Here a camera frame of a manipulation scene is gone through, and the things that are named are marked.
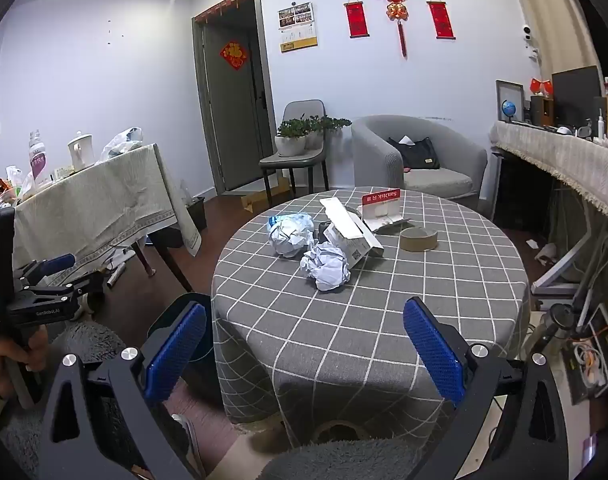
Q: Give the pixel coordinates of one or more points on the person's grey fleece clothing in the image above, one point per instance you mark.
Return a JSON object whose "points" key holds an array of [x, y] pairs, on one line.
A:
{"points": [[344, 460]]}

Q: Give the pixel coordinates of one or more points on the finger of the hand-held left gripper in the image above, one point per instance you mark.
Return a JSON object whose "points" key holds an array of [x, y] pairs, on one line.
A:
{"points": [[59, 262], [88, 283]]}

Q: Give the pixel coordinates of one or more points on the grey checked tablecloth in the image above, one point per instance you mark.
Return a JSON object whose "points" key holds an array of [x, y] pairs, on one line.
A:
{"points": [[384, 280]]}

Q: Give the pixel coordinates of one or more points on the white security camera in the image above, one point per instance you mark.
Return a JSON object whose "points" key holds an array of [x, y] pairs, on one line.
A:
{"points": [[526, 35]]}

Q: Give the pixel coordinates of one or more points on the grey picture frame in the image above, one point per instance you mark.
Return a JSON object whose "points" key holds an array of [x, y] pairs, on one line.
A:
{"points": [[500, 95]]}

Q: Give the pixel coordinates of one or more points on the flat cardboard box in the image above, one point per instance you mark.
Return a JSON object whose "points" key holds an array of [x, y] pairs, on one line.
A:
{"points": [[256, 200]]}

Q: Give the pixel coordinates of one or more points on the small blue globe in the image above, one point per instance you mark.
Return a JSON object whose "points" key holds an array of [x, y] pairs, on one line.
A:
{"points": [[509, 108]]}

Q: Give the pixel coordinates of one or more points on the teal trash bin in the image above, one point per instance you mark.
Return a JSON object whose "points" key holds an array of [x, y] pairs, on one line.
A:
{"points": [[159, 325]]}

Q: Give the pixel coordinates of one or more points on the black monitor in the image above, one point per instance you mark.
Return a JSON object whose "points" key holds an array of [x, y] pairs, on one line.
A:
{"points": [[576, 95]]}

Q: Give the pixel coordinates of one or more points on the grey dining chair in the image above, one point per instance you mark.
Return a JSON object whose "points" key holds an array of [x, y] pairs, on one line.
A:
{"points": [[299, 157]]}

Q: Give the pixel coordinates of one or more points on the white cardboard box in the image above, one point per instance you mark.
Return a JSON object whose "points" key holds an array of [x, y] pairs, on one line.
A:
{"points": [[346, 232]]}

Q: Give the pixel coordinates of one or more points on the beige fringed table cloth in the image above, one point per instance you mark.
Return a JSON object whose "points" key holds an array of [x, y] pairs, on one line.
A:
{"points": [[559, 155]]}

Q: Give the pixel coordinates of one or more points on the green potted plant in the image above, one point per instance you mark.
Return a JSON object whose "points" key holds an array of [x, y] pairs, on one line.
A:
{"points": [[329, 124]]}

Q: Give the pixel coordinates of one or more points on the grey metal desk frame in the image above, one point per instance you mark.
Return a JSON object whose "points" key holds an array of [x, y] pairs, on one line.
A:
{"points": [[559, 270]]}

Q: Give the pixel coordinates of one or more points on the blue white plastic wrapper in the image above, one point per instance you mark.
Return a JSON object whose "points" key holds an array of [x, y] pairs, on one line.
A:
{"points": [[290, 234]]}

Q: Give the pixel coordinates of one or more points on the clear plastic bottle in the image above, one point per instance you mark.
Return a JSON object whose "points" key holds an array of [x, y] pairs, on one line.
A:
{"points": [[36, 157]]}

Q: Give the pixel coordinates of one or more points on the beige patterned tablecloth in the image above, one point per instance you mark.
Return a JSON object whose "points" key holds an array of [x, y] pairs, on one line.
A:
{"points": [[99, 200]]}

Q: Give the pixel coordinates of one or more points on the potted plant in white pot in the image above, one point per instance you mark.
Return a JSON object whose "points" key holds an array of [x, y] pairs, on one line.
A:
{"points": [[291, 140]]}

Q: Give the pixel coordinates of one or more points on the dark wooden dining table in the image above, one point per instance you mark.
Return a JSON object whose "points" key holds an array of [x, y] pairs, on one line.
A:
{"points": [[169, 255]]}

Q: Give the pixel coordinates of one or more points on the silver foil roll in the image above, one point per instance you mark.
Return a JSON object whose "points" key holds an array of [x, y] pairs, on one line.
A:
{"points": [[115, 276]]}

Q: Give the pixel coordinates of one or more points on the brown cardboard tape roll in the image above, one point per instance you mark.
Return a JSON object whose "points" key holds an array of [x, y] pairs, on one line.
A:
{"points": [[419, 239]]}

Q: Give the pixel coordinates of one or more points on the beige curtain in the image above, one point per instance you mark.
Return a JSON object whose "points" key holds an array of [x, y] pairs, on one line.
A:
{"points": [[549, 10]]}

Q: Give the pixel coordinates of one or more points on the black bag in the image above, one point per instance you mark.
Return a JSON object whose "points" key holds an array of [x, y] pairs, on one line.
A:
{"points": [[416, 155]]}

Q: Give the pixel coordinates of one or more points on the black storage bin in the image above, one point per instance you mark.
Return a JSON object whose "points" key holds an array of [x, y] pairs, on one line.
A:
{"points": [[198, 212]]}

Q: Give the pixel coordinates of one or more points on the grey slipper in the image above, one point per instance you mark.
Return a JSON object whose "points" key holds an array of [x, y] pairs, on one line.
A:
{"points": [[186, 440]]}

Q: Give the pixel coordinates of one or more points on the red wall scroll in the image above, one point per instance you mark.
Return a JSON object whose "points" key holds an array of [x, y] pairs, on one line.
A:
{"points": [[441, 19], [356, 19]]}

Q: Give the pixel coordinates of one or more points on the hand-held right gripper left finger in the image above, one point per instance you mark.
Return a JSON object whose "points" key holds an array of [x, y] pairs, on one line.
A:
{"points": [[176, 355]]}

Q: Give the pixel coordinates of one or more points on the white paper ball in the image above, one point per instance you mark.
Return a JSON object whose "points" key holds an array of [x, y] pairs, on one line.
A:
{"points": [[326, 270]]}

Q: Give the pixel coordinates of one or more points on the small red flags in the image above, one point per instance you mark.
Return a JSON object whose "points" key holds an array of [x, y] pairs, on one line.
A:
{"points": [[540, 86]]}

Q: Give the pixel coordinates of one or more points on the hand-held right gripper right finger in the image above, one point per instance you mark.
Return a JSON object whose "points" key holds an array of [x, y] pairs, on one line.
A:
{"points": [[434, 350]]}

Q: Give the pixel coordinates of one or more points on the grey door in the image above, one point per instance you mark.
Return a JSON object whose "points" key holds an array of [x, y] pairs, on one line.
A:
{"points": [[234, 110]]}

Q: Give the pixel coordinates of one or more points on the white plastic bag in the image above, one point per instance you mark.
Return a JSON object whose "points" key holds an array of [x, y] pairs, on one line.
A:
{"points": [[119, 142]]}

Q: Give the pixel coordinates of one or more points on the grey armchair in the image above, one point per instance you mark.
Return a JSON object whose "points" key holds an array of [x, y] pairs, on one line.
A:
{"points": [[419, 180]]}

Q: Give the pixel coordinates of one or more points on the white jug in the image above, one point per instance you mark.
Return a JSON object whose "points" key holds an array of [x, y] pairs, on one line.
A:
{"points": [[80, 152]]}

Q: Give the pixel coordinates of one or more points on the wall calendar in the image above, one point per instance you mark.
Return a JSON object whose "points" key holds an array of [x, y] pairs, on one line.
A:
{"points": [[297, 27]]}

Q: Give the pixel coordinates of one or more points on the red white packaging card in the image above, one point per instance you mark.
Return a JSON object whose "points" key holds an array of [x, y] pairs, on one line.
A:
{"points": [[384, 210]]}

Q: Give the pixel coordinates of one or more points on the red diamond door sticker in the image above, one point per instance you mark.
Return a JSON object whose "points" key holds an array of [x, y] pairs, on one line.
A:
{"points": [[234, 54]]}

